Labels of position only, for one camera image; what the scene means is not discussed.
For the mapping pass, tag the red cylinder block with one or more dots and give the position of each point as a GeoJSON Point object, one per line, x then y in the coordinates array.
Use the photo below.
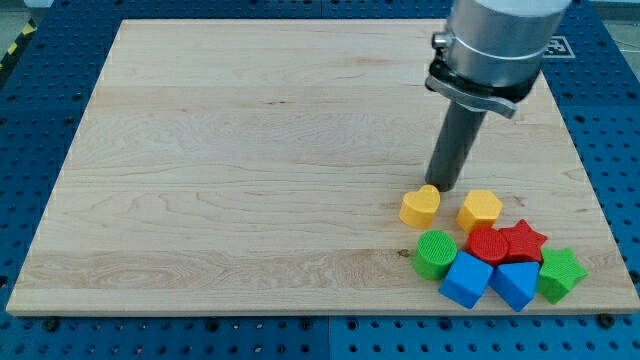
{"type": "Point", "coordinates": [488, 245]}

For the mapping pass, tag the red star block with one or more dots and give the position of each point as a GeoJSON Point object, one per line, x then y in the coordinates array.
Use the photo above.
{"type": "Point", "coordinates": [524, 243]}

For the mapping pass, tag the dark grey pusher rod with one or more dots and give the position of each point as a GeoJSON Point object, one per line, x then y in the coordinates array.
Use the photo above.
{"type": "Point", "coordinates": [456, 137]}

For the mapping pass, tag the green cylinder block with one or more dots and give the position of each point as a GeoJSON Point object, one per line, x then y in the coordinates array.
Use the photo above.
{"type": "Point", "coordinates": [435, 252]}

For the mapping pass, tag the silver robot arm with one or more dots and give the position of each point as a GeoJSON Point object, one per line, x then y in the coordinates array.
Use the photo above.
{"type": "Point", "coordinates": [489, 54]}

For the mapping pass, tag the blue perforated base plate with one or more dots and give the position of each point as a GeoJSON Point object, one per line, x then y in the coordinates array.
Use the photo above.
{"type": "Point", "coordinates": [45, 96]}

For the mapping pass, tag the blue cube block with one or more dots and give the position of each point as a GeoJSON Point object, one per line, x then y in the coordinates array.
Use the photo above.
{"type": "Point", "coordinates": [466, 280]}

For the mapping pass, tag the fiducial marker tag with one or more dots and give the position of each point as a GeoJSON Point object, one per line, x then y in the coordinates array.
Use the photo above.
{"type": "Point", "coordinates": [558, 48]}

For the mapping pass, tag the yellow hexagon block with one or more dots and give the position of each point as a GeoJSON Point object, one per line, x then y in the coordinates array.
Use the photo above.
{"type": "Point", "coordinates": [480, 208]}

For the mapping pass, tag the light wooden board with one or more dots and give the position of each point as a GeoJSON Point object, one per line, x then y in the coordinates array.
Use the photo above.
{"type": "Point", "coordinates": [243, 167]}

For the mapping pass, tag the yellow heart block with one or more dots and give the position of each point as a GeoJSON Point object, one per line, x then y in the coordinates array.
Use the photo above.
{"type": "Point", "coordinates": [418, 208]}

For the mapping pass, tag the blue pentagon block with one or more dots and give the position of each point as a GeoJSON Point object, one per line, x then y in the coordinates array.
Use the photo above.
{"type": "Point", "coordinates": [516, 283]}

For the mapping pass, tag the green star block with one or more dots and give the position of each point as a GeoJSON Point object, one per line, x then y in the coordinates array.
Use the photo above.
{"type": "Point", "coordinates": [559, 274]}

